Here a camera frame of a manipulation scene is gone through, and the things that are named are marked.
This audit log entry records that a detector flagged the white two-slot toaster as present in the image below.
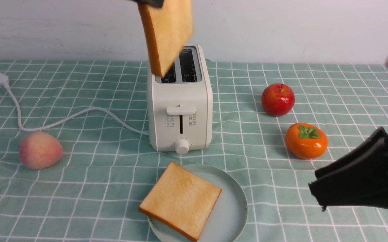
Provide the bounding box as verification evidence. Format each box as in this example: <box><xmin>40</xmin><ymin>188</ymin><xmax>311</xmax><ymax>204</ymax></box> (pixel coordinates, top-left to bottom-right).
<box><xmin>146</xmin><ymin>44</ymin><xmax>214</xmax><ymax>155</ymax></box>

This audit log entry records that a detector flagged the orange persimmon with green leaf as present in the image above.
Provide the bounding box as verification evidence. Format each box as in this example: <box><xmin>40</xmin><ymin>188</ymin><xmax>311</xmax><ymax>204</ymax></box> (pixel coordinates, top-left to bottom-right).
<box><xmin>285</xmin><ymin>122</ymin><xmax>328</xmax><ymax>160</ymax></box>

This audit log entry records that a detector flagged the toast slice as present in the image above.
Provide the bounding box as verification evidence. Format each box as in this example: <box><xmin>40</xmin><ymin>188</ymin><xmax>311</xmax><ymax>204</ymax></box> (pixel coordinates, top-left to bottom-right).
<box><xmin>139</xmin><ymin>161</ymin><xmax>222</xmax><ymax>242</ymax></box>
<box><xmin>138</xmin><ymin>0</ymin><xmax>193</xmax><ymax>78</ymax></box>

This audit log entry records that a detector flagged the red apple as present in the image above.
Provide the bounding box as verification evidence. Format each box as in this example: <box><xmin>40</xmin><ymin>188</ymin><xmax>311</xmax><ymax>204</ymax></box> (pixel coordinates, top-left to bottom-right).
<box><xmin>261</xmin><ymin>83</ymin><xmax>295</xmax><ymax>117</ymax></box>

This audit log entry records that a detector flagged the pale green round plate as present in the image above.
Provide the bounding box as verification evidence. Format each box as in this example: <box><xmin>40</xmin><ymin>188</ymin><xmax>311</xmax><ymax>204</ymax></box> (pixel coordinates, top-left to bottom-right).
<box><xmin>147</xmin><ymin>164</ymin><xmax>248</xmax><ymax>242</ymax></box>

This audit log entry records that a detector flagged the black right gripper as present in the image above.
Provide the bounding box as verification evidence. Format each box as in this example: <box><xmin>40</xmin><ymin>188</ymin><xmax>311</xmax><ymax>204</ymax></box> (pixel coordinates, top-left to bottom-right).
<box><xmin>308</xmin><ymin>127</ymin><xmax>388</xmax><ymax>210</ymax></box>

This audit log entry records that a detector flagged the green checkered tablecloth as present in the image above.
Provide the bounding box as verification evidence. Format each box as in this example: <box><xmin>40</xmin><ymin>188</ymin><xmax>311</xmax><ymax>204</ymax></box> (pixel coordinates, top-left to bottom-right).
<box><xmin>0</xmin><ymin>60</ymin><xmax>388</xmax><ymax>242</ymax></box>

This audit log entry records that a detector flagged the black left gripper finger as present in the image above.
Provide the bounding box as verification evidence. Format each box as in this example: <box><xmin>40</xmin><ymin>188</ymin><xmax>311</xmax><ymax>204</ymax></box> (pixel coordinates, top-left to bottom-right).
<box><xmin>132</xmin><ymin>0</ymin><xmax>164</xmax><ymax>9</ymax></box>

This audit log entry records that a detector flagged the pink yellow peach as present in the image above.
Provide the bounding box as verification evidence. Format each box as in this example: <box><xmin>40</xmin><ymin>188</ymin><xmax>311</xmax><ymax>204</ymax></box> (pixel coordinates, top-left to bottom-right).
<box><xmin>18</xmin><ymin>132</ymin><xmax>64</xmax><ymax>170</ymax></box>

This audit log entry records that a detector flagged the white toaster power cable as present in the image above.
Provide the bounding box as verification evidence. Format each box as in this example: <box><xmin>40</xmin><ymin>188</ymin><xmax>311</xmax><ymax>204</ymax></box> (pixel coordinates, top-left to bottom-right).
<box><xmin>0</xmin><ymin>73</ymin><xmax>150</xmax><ymax>136</ymax></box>

